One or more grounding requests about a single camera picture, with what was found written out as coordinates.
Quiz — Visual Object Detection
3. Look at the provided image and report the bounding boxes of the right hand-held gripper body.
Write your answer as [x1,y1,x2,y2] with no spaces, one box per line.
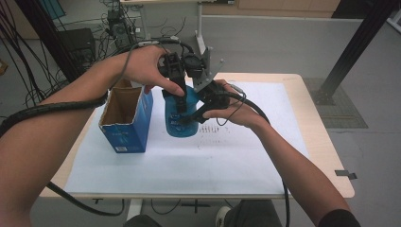
[192,46,232,114]

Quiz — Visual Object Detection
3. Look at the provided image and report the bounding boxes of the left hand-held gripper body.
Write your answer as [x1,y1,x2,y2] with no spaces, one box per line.
[159,52,204,88]

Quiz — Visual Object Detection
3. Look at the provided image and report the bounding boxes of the blue plastic pouch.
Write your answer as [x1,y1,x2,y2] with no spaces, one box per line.
[161,85,201,139]

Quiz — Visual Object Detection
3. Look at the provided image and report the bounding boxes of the blue cardboard box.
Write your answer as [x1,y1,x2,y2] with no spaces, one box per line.
[97,79,154,154]

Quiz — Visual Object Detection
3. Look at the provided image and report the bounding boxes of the person's left hand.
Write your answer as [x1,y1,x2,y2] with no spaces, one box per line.
[119,45,187,97]

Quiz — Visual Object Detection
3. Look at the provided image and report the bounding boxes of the person's right hand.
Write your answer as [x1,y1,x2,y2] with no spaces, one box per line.
[202,79,269,131]

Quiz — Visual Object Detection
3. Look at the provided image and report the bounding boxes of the white background desk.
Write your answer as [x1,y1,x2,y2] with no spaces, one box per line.
[119,0,236,55]

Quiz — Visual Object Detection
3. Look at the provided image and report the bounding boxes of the white paper sheet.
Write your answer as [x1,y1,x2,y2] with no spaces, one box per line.
[64,80,310,195]

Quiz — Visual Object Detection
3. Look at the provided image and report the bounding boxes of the computer tower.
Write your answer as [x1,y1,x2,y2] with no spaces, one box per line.
[106,9,135,49]

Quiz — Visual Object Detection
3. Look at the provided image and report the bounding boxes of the black box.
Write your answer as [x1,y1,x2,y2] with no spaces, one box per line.
[58,27,97,70]

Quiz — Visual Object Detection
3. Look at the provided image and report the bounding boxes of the person's white shoe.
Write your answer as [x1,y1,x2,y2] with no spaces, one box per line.
[215,205,233,227]

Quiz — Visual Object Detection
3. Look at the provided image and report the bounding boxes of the white table leg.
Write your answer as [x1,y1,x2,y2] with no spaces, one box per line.
[126,198,145,222]

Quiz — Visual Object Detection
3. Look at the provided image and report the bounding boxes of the person's dark pants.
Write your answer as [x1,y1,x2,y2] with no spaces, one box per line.
[122,199,284,227]

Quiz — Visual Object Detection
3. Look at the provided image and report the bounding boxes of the grey ribbed floor mat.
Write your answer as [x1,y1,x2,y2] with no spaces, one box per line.
[303,77,369,130]

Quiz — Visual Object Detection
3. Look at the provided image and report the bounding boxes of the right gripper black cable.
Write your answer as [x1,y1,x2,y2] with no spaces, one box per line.
[217,84,291,227]

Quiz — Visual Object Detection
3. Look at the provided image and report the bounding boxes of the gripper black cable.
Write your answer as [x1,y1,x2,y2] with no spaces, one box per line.
[0,37,194,218]
[217,84,291,227]

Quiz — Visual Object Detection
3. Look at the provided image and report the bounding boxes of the black metal post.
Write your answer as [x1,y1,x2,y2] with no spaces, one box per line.
[13,0,82,83]
[311,0,401,106]

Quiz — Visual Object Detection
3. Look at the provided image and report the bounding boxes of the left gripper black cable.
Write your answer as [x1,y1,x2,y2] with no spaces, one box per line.
[0,37,194,218]

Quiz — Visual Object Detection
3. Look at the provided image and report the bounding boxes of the bundle of black cables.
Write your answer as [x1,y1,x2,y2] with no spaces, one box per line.
[0,4,72,109]

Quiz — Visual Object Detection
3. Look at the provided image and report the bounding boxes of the grey metal bracket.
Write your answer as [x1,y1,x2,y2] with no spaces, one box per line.
[334,169,358,181]

